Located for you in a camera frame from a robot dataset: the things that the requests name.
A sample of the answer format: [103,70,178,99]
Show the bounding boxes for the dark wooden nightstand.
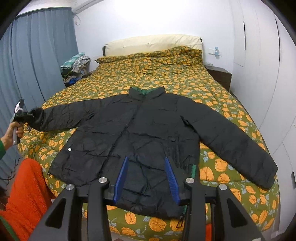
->
[205,65,232,92]

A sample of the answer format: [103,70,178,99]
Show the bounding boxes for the person's left hand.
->
[1,121,23,151]

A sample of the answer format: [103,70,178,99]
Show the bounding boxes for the blue-grey curtain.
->
[0,6,79,181]

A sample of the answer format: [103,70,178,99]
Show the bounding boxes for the dark wooden headboard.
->
[102,45,106,57]

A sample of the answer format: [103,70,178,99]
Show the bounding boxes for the white air conditioner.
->
[71,0,103,14]

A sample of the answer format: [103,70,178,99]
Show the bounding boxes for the pile of clothes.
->
[60,52,91,87]

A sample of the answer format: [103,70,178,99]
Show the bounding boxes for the orange knit blanket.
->
[1,159,55,240]

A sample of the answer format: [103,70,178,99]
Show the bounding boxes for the cream pillow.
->
[105,34,203,57]

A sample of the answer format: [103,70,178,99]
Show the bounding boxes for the black puffer jacket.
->
[28,87,278,218]

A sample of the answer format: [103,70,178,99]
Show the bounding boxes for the green orange floral bedspread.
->
[18,47,280,240]

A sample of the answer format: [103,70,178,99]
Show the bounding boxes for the white wardrobe doors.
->
[230,1,295,235]

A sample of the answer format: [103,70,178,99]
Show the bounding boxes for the green sweater left forearm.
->
[0,140,6,160]

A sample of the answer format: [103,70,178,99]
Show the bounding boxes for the white wall socket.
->
[208,47,222,56]

